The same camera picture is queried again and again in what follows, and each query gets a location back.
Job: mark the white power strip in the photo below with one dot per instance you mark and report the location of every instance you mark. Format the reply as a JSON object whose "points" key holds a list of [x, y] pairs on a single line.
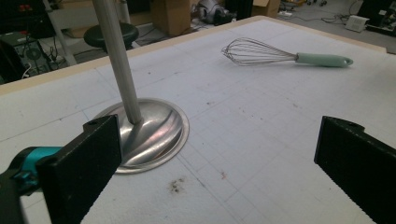
{"points": [[285, 13]]}

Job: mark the white gridded foam mat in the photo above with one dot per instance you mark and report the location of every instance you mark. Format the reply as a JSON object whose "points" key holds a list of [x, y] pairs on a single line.
{"points": [[249, 124]]}

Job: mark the silver metal stand round base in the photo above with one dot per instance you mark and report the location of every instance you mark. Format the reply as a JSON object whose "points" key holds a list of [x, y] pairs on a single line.
{"points": [[118, 62]]}

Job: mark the small cardboard box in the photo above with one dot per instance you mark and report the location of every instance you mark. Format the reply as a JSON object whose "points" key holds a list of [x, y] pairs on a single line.
{"points": [[264, 7]]}

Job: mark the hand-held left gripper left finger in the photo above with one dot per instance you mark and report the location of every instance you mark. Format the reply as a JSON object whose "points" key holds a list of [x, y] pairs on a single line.
{"points": [[77, 174]]}

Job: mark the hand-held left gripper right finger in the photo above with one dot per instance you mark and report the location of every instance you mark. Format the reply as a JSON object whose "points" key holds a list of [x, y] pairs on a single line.
{"points": [[358, 168]]}

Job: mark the black round stool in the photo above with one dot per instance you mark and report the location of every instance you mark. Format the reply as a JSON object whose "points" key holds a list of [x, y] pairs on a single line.
{"points": [[95, 35]]}

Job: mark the white box device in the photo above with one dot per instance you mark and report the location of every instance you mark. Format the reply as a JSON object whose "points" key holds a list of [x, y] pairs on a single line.
{"points": [[356, 23]]}

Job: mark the tall cardboard box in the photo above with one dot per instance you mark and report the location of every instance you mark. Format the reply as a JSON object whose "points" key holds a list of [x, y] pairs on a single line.
{"points": [[171, 15]]}

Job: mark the black computer tower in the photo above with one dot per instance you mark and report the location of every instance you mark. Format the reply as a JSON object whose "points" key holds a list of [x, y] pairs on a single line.
{"points": [[32, 56]]}

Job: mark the grey bag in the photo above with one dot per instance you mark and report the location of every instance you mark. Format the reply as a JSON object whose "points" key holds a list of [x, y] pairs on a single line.
{"points": [[214, 12]]}

